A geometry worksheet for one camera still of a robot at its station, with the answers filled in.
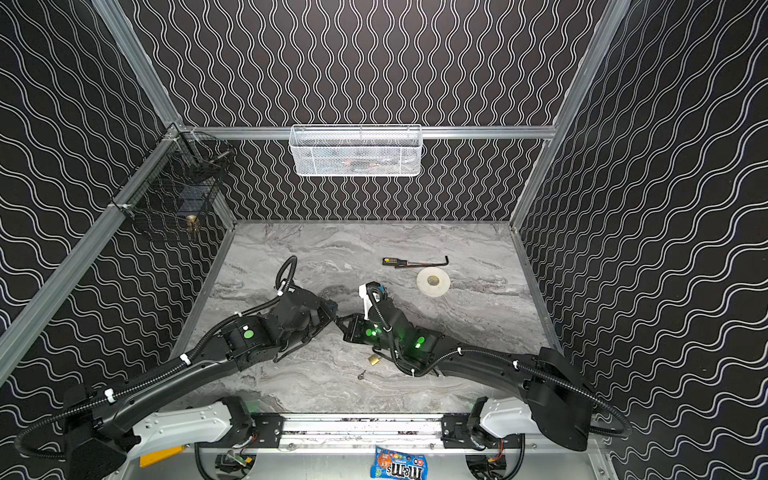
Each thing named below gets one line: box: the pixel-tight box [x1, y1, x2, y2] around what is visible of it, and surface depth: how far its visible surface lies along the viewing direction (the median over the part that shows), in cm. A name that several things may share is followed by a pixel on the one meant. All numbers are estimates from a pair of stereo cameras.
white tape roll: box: [416, 267, 451, 297], surface depth 105 cm
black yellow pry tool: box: [382, 255, 449, 269], surface depth 109 cm
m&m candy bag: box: [370, 445, 428, 480], surface depth 70 cm
